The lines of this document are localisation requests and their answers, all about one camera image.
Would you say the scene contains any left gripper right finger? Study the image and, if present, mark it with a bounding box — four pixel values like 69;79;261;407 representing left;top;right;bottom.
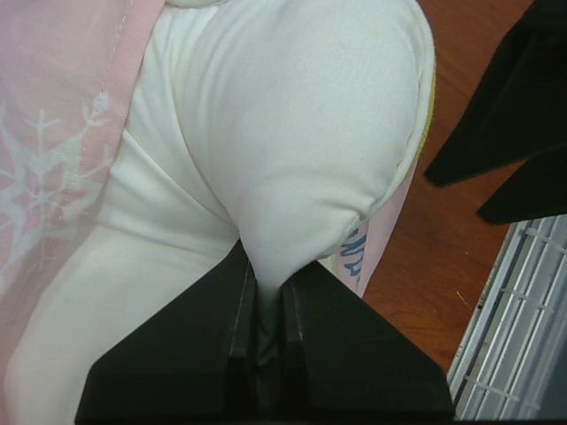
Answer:
279;262;454;421

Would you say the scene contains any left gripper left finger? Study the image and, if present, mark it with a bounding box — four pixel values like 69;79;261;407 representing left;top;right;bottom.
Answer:
75;243;257;421

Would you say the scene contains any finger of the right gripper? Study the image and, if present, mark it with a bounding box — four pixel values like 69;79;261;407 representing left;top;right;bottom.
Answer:
424;1;566;186
477;154;566;225

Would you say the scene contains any white pillow yellow edge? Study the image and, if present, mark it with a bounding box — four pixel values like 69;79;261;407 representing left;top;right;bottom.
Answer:
8;0;439;421

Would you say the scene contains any aluminium front rail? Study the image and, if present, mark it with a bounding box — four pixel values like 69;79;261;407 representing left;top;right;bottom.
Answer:
447;215;566;421

